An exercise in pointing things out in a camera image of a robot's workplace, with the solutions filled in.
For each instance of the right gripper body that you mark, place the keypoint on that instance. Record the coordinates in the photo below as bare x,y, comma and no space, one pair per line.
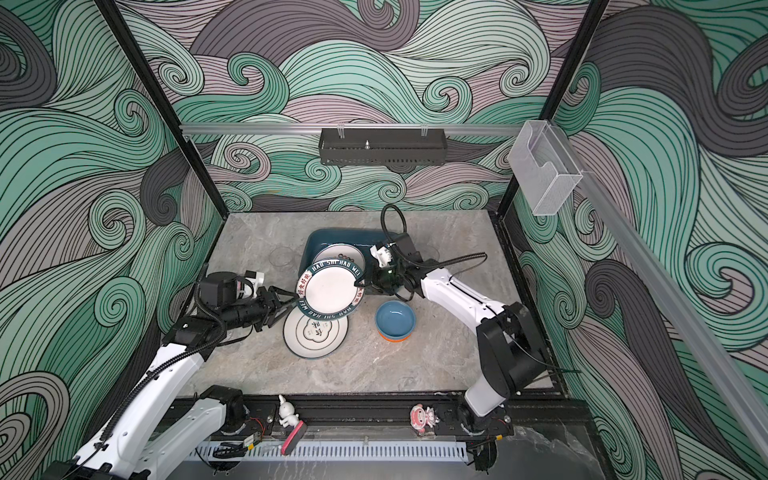
388,277

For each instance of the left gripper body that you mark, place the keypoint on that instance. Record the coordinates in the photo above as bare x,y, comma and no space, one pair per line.
257,311

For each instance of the white plate red characters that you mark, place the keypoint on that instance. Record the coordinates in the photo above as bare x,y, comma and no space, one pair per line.
347,252

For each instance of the white plate teal lettered rim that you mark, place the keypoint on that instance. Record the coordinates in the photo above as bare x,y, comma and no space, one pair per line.
329,289

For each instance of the white plate cloud outline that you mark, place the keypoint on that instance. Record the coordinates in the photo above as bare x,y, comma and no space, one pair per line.
311,339

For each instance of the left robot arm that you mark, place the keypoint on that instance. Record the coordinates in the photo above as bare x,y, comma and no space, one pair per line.
127,446

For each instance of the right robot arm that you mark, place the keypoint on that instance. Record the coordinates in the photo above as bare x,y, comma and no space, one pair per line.
510,345

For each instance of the teal plastic bin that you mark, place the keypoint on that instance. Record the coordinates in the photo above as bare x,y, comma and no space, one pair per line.
364,239

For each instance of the blue bowl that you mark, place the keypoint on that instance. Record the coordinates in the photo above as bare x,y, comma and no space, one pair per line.
395,318

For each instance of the orange bowl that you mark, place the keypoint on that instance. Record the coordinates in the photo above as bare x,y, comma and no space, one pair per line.
395,338

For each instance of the white rabbit figurine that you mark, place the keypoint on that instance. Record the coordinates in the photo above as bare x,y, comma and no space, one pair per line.
288,417

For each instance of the pink pig figurine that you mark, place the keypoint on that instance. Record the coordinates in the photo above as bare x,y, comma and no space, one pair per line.
423,418

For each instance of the black perforated wall tray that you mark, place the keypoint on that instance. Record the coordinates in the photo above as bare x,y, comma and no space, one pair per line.
397,149

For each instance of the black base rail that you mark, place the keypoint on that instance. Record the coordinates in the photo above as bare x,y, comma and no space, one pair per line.
454,417

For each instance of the aluminium wall rail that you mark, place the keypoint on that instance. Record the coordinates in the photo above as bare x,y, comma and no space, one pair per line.
276,128

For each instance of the clear acrylic wall box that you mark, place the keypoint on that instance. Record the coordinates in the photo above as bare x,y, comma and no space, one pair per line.
544,164

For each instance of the white slotted cable duct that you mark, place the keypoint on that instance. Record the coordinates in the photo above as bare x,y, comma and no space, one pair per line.
358,451

